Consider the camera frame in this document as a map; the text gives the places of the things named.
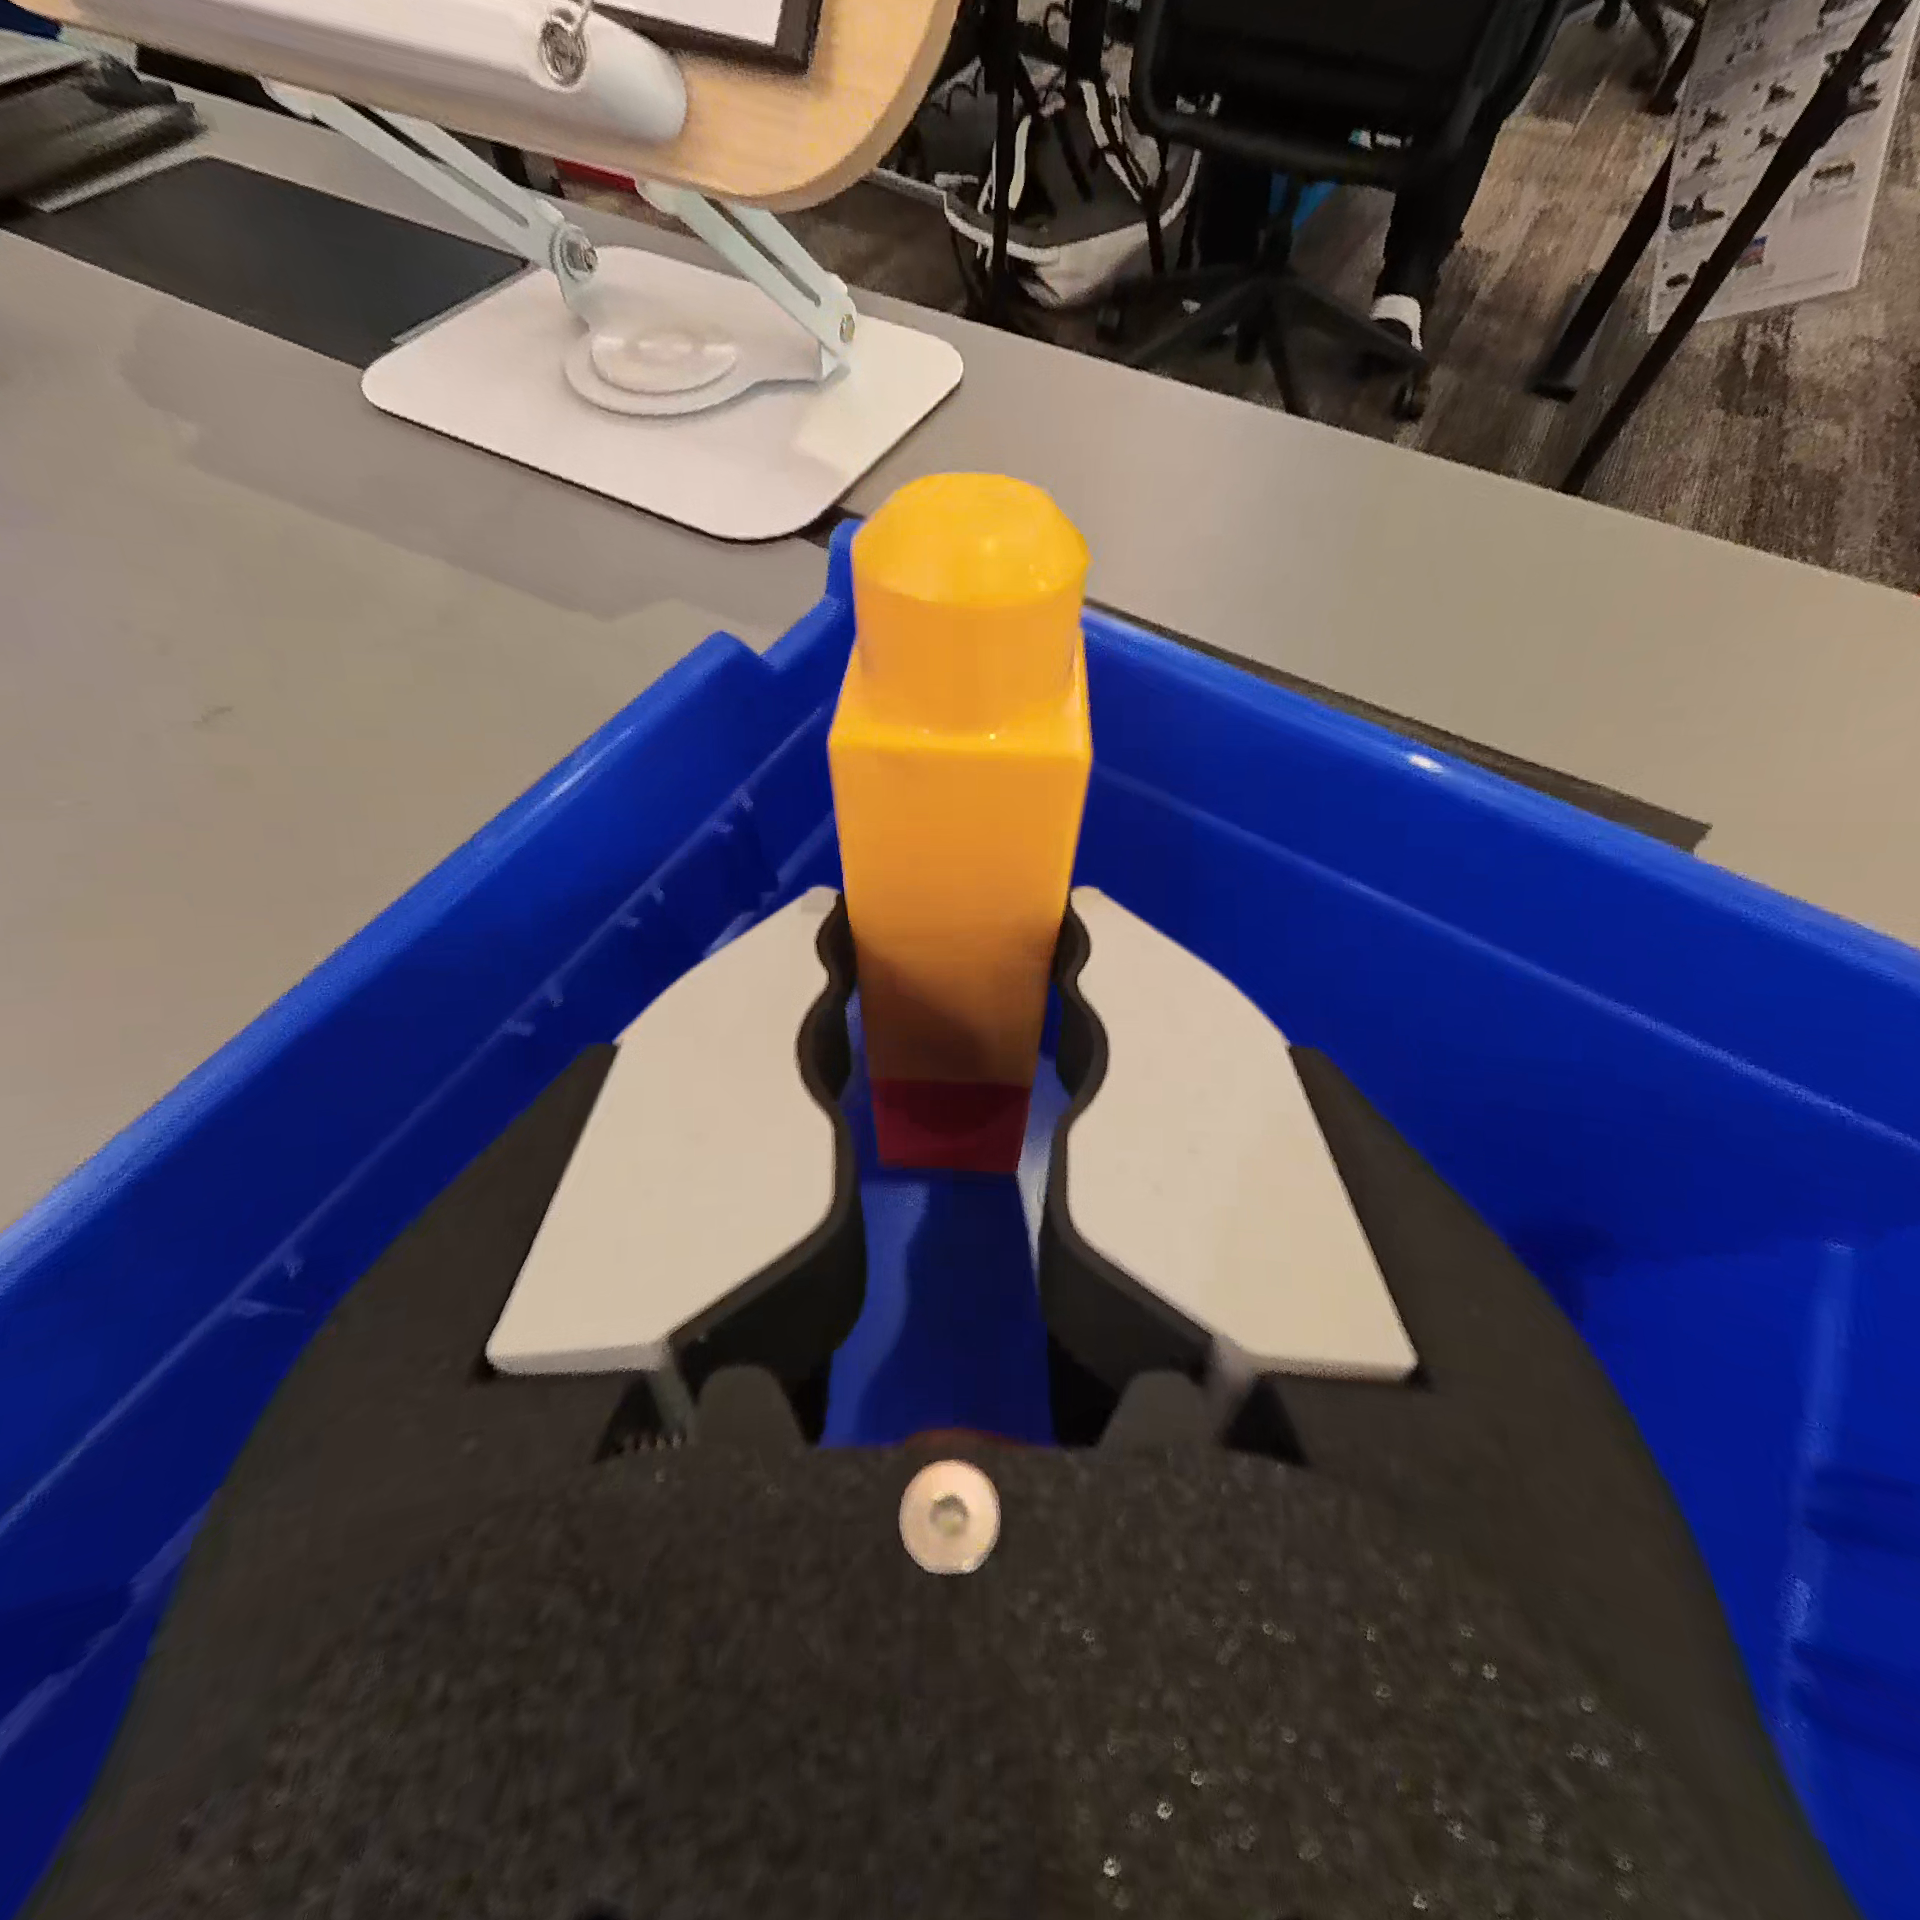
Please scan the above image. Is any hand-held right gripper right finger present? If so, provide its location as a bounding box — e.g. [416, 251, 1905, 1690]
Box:
[1035, 884, 1422, 1449]

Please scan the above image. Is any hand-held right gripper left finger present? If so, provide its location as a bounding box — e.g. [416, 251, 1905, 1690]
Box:
[482, 884, 873, 1449]

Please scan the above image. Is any blue plastic bin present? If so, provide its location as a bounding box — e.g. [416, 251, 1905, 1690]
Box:
[0, 516, 1920, 1920]

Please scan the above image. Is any red mega block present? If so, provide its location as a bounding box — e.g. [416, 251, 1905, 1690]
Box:
[870, 1077, 1028, 1172]

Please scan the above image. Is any yellow mega block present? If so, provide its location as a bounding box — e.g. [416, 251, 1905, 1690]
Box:
[827, 470, 1094, 1087]

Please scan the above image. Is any instruction sheet on white stand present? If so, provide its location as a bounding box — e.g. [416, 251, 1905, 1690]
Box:
[0, 0, 965, 542]

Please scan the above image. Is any white and black bag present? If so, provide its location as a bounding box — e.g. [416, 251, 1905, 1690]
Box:
[945, 75, 1203, 309]

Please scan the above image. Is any small framed sign stand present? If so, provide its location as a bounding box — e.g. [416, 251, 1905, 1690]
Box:
[1529, 0, 1920, 497]

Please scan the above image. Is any dark grey desk mat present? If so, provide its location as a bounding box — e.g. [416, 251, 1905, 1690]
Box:
[6, 158, 1713, 847]

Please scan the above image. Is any black office chair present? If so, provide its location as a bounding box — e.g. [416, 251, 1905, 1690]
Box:
[1118, 0, 1561, 422]

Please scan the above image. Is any printed paper sheet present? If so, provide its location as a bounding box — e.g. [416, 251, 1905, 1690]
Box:
[1649, 0, 1920, 337]

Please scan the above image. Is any black folder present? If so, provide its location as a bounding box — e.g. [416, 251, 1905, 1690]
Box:
[0, 45, 204, 213]

